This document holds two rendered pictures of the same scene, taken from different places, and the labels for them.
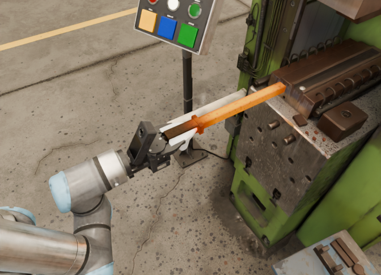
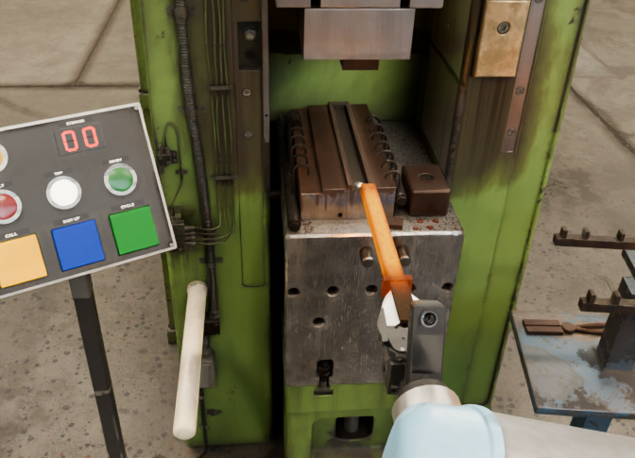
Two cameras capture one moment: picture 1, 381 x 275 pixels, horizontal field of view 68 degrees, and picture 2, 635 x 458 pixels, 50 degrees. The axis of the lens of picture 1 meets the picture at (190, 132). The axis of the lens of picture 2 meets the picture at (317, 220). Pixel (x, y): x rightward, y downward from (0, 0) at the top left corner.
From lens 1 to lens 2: 84 cm
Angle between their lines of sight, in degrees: 49
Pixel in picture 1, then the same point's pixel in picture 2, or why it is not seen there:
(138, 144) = (432, 343)
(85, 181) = not seen: hidden behind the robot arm
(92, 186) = not seen: hidden behind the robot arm
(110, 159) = (437, 395)
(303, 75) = (335, 171)
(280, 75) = (316, 190)
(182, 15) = (99, 201)
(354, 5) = (403, 44)
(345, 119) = (435, 181)
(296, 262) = (541, 379)
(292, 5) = (248, 93)
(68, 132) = not seen: outside the picture
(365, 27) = (292, 88)
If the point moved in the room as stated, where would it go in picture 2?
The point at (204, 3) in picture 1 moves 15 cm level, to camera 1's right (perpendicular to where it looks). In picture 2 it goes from (133, 157) to (181, 125)
